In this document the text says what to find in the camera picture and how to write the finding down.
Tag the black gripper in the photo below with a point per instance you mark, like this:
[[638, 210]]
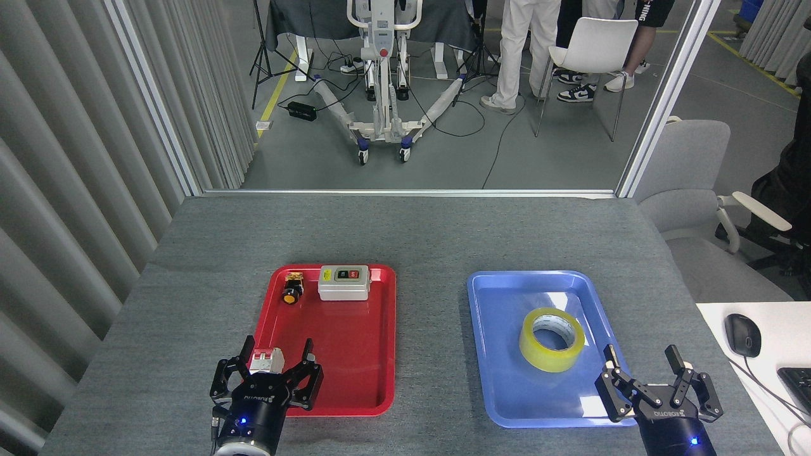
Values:
[[253, 411], [671, 430]]

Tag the yellow tape roll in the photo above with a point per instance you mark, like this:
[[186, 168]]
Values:
[[538, 358]]

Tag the white red circuit breaker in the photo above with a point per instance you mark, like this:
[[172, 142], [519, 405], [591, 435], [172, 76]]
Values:
[[266, 361]]

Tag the red plastic tray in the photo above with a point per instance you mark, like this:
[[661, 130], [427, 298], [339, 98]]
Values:
[[348, 354]]

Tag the black orange push button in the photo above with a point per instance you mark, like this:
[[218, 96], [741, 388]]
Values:
[[292, 291]]

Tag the black computer mouse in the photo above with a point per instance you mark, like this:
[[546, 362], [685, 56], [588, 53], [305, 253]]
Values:
[[742, 334]]

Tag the white desk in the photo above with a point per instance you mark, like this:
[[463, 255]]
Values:
[[779, 329]]

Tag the black keyboard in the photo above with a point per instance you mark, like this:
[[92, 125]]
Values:
[[798, 386]]

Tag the blue plastic tray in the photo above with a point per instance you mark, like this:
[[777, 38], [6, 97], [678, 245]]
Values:
[[500, 392]]

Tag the grey office chair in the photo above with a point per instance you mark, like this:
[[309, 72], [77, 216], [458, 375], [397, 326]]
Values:
[[684, 158]]

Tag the person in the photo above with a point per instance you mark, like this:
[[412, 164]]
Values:
[[513, 44], [792, 183], [640, 44]]

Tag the black power brick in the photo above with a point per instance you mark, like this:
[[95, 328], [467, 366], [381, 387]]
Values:
[[301, 111]]

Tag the grey pleated curtain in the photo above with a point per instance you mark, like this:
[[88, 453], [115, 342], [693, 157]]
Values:
[[779, 31], [63, 158]]

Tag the white stand on wheels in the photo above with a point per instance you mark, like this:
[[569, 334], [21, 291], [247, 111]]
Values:
[[380, 76]]

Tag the black tripod stand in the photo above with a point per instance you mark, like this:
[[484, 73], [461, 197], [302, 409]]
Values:
[[260, 44], [479, 57]]

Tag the white plastic chair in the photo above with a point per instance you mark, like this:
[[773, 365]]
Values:
[[595, 44]]

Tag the table with dark cloth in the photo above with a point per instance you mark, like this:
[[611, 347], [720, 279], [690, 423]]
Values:
[[317, 19]]

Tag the blue bin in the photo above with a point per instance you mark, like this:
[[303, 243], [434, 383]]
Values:
[[751, 7]]

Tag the grey two-button switch box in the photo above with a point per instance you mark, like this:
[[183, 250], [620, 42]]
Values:
[[342, 288]]

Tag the silver frame crossbar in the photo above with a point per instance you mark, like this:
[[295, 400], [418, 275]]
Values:
[[405, 192]]

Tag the silver frame post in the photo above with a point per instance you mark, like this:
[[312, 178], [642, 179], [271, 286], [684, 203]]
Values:
[[668, 95]]

